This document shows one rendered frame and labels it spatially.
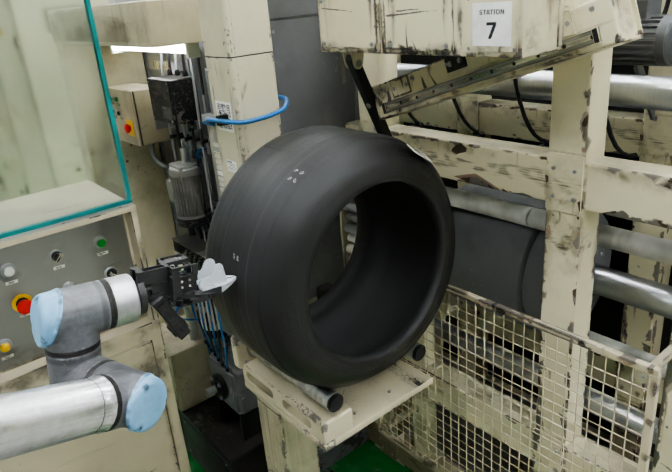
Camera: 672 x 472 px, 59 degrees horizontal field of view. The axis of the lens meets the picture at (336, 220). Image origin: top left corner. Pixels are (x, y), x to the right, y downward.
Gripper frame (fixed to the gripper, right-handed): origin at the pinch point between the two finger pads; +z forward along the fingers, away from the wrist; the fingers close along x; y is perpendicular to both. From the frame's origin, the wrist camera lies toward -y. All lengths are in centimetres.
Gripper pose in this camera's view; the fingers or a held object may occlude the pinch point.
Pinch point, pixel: (229, 282)
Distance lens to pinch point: 125.9
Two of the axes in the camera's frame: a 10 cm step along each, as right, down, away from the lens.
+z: 7.7, -1.7, 6.1
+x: -6.4, -2.3, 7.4
